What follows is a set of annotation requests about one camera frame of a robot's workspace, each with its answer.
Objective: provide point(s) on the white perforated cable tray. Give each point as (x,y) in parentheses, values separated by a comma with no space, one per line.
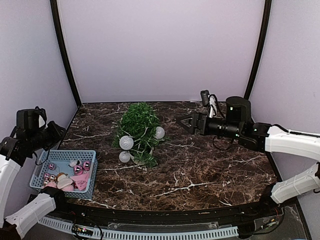
(137,233)

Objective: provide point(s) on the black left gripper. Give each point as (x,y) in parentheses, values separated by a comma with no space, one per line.
(58,135)

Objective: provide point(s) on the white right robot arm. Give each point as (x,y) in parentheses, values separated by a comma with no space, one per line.
(291,145)

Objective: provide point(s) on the small green christmas tree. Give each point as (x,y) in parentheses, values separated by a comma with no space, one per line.
(138,116)

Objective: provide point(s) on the white ball string lights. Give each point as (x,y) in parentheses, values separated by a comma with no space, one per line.
(140,147)

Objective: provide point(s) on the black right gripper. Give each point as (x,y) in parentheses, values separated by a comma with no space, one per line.
(194,122)

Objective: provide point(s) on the light blue plastic basket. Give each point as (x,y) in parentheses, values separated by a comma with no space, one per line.
(57,160)

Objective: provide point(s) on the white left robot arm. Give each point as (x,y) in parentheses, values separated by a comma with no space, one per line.
(17,216)

